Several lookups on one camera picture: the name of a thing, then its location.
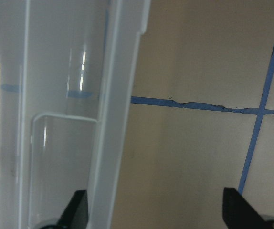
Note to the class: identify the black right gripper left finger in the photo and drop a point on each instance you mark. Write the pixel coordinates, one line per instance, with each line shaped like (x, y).
(75, 215)

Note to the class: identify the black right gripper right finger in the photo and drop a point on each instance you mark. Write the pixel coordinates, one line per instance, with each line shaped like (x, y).
(237, 213)

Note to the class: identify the clear plastic box lid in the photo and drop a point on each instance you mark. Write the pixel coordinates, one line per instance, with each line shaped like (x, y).
(66, 78)

